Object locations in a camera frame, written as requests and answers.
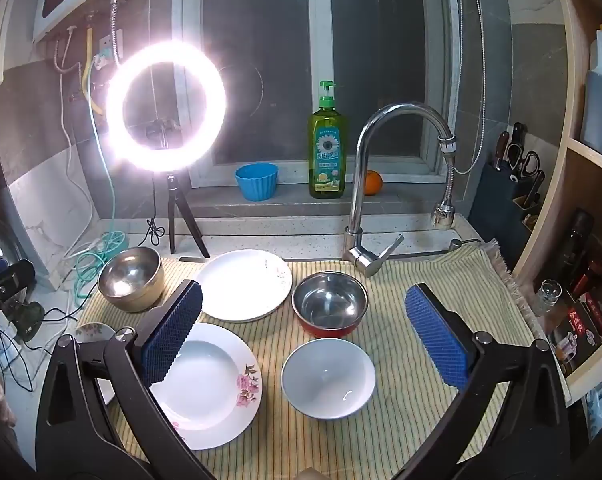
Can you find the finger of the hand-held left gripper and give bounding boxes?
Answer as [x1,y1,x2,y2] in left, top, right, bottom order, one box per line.
[0,258,36,306]

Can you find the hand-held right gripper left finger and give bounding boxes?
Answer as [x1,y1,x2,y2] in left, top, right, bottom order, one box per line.
[35,279,207,480]

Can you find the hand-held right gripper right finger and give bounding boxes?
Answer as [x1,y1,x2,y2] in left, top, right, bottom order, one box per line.
[391,282,573,480]

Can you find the large pink floral plate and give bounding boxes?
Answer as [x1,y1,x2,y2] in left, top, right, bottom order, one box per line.
[148,322,263,451]

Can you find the gold steel bowl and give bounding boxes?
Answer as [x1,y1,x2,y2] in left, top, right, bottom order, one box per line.
[97,246,163,313]

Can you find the red steel bowl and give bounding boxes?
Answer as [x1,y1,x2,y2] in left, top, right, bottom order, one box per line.
[291,271,369,339]

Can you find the white ceramic bowl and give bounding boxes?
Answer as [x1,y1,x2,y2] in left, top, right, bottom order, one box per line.
[281,338,377,421]

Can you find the yellow striped cloth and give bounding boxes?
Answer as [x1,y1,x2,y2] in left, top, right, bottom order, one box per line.
[76,240,572,480]

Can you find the plain white plate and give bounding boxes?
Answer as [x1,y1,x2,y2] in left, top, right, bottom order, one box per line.
[193,249,293,323]

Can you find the small clear glass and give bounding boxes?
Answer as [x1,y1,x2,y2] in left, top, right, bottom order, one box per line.
[534,280,563,317]

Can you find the red printed box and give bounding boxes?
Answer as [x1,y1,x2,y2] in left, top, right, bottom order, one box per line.
[548,292,602,376]

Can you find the dark blue knife block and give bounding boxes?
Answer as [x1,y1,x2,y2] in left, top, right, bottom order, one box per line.
[468,162,542,261]

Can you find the chrome faucet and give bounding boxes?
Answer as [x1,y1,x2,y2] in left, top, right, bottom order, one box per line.
[343,102,457,278]

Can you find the dark bottle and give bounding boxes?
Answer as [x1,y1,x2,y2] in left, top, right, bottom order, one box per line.
[551,208,594,286]

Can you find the blue ribbed cup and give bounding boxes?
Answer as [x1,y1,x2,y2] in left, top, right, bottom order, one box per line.
[235,162,279,202]

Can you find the black scissors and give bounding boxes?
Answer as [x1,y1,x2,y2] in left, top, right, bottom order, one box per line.
[520,150,546,183]

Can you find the yellow gas pipe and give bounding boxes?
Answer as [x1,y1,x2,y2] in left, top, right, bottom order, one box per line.
[82,25,104,116]

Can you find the green dish soap bottle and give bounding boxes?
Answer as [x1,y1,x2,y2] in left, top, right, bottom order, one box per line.
[307,80,348,200]

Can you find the wooden shelf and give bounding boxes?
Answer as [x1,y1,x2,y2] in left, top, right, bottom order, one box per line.
[511,0,602,396]

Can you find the window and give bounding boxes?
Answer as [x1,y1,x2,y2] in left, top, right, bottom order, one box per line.
[173,0,462,188]

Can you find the black cable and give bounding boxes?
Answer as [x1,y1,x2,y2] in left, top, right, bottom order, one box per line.
[145,170,166,250]

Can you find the white cable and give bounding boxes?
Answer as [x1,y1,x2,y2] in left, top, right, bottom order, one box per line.
[56,25,102,291]

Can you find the teal cable with reel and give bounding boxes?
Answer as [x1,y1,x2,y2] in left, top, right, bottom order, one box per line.
[75,170,132,306]

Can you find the ring light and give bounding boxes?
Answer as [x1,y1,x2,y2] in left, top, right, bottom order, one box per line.
[105,40,228,175]

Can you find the black knife handle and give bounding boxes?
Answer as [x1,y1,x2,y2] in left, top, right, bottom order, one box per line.
[494,131,512,170]
[510,122,527,161]

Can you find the white wall socket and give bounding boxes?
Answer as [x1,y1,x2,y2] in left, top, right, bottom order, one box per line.
[93,32,124,71]

